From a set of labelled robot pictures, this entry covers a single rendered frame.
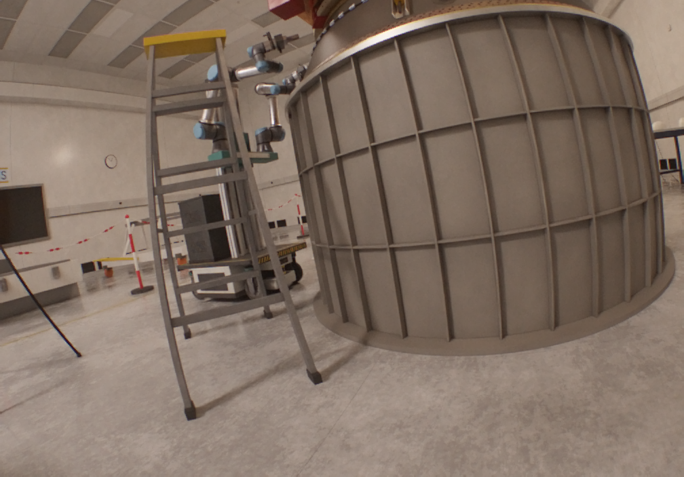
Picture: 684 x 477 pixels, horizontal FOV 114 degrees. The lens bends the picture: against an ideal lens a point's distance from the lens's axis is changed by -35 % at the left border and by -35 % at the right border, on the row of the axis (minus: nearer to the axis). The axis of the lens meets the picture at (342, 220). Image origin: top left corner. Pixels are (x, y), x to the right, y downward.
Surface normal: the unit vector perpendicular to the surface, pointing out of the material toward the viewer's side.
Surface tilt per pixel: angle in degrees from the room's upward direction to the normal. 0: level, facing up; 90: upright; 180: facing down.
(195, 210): 90
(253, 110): 90
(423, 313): 90
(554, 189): 90
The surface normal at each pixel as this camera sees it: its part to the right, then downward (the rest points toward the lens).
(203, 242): -0.45, 0.13
